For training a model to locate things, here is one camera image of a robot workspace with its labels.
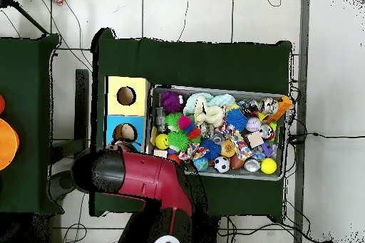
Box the large blue spiky ball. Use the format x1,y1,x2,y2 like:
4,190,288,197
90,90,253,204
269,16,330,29
225,108,248,132

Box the wooden three-hole box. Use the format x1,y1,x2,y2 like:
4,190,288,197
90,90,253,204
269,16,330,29
103,76,151,154

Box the orange-red smooth ball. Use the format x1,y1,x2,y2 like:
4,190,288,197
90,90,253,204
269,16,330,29
168,153,183,165

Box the black and white soccer ball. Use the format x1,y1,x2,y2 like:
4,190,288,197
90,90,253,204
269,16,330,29
213,156,231,174

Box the pink spiky ball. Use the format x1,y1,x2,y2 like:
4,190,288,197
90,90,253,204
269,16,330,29
178,115,192,130

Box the black panel stand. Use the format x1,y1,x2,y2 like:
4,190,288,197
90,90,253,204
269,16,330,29
49,68,90,171

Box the yellow tennis ball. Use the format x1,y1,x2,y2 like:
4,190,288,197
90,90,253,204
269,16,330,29
260,157,278,175

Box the large orange round object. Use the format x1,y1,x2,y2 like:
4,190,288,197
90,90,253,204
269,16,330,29
0,117,20,172

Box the metal mesh bin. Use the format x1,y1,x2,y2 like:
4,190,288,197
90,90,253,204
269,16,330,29
144,84,287,182

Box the yellow smiley ball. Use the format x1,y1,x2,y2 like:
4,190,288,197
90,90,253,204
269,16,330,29
155,133,170,151

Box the green spiky ball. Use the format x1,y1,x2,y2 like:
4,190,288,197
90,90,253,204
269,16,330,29
167,130,191,152

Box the cream fleece cloth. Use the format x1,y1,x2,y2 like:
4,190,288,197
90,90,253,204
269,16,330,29
194,95,226,128

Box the white baseball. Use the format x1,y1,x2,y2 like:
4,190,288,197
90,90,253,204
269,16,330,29
245,116,262,133

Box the dark green table cloth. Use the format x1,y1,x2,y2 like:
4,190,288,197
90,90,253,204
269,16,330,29
88,27,293,224
0,33,65,216

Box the purple spiky monster toy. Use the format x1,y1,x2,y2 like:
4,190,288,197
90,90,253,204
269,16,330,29
160,91,185,115

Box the black cable with plug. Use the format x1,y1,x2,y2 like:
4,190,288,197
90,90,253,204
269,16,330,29
287,131,365,145

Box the grey floor cable cover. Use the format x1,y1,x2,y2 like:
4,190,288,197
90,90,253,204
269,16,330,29
293,0,311,243

